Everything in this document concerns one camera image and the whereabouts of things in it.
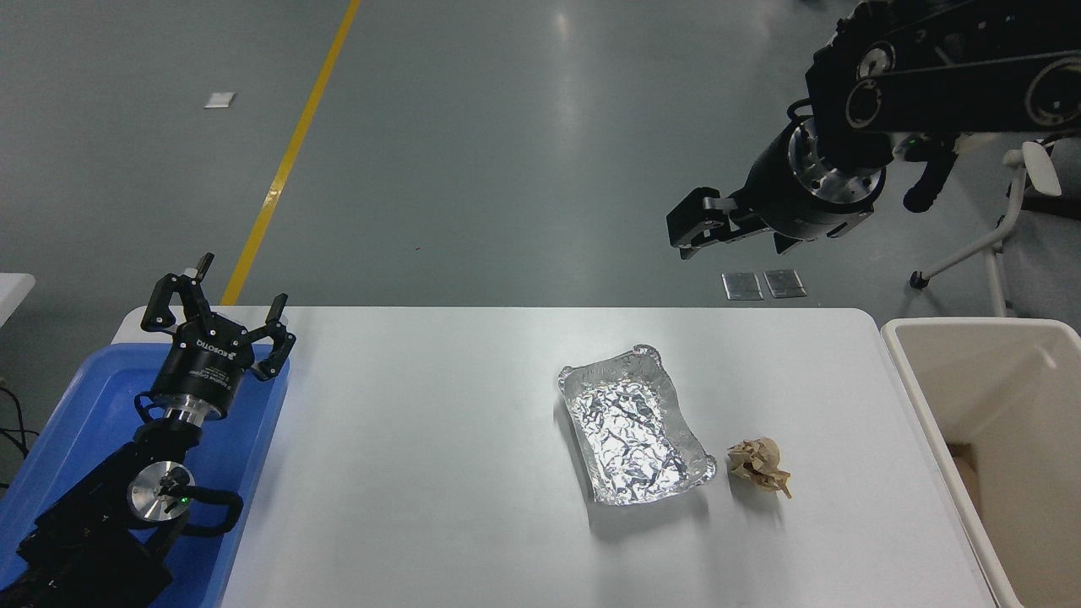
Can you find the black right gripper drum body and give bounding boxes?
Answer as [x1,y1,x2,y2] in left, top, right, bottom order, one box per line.
[736,125,872,254]

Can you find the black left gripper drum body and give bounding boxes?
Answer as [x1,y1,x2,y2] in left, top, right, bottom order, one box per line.
[152,314,257,418]

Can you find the foil tray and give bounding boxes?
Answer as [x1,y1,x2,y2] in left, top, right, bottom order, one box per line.
[557,344,718,506]

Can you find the blue plastic tray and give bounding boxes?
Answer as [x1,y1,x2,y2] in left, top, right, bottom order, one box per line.
[0,342,292,608]

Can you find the yellow floor tape line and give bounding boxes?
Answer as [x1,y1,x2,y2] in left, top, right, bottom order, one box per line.
[221,0,362,306]

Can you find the white side table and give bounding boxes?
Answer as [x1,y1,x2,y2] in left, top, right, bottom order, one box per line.
[0,273,37,328]

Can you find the crumpled tan paper ball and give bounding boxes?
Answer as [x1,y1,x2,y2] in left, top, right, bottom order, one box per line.
[727,437,794,499]

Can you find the white office chair with armrest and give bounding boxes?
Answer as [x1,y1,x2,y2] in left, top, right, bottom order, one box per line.
[910,139,1081,318]

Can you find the large pale bin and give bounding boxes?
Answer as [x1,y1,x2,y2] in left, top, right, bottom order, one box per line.
[881,318,1081,608]

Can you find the black cables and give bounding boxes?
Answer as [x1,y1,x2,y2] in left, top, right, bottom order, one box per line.
[0,384,41,491]

